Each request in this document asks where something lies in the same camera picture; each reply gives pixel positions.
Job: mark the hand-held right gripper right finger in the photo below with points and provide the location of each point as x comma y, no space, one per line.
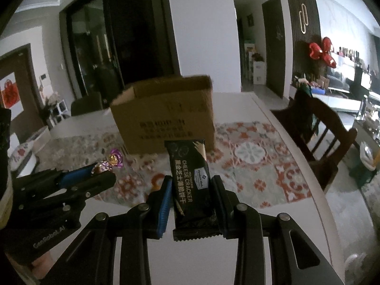
220,206

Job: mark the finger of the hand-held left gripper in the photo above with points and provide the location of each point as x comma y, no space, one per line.
95,184
77,175

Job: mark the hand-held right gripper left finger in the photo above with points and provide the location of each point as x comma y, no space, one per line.
164,206

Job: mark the purple candy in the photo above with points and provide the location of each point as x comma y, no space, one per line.
114,157

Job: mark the black cracker packet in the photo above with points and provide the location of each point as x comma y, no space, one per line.
190,184

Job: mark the brown cardboard box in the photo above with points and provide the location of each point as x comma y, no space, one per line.
166,115

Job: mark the person's left hand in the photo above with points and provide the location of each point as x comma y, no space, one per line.
40,265

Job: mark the floral tissue box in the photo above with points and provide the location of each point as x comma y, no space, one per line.
22,154

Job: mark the white cube shelf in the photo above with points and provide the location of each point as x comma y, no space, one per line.
61,109

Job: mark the dark upholstered chair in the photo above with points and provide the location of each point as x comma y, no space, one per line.
87,104

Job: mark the red and white door poster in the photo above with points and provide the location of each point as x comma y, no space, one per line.
10,93

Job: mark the brown entrance door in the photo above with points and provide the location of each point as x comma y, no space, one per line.
28,74

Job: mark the brown wooden chair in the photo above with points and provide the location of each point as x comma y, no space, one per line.
320,130

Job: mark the white hallway box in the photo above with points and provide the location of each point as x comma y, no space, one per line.
259,72

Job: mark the dark glass sliding door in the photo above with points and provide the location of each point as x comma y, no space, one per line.
127,35

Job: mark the dark room door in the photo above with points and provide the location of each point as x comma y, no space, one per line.
274,44

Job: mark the ceiling air vent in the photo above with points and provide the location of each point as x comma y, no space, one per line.
38,1

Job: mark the red balloon dog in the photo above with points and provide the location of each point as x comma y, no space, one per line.
322,52

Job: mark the shelf of figurines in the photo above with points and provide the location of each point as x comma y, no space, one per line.
351,56

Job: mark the wall intercom panel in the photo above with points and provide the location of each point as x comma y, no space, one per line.
44,77

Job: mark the looped wall lamp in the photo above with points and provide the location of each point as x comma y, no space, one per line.
303,18

